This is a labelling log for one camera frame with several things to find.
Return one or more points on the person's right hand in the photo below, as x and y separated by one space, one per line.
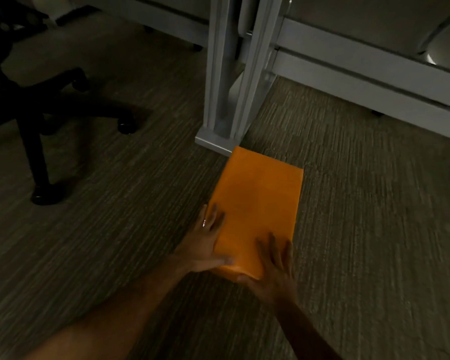
273 275

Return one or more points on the orange envelope stack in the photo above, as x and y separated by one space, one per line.
258 206

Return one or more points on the person's left hand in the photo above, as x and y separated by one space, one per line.
200 245

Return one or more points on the person's right forearm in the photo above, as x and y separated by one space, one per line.
307 333

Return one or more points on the person's left forearm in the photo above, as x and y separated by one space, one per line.
105 314

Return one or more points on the grey desk panel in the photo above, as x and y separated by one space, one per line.
371 71

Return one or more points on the black office chair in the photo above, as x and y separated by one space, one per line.
33 97

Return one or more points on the grey desk leg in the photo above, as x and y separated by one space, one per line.
232 74

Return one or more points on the person's left thumb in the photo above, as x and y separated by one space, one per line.
223 261

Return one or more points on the person's right thumb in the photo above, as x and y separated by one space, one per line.
247 279

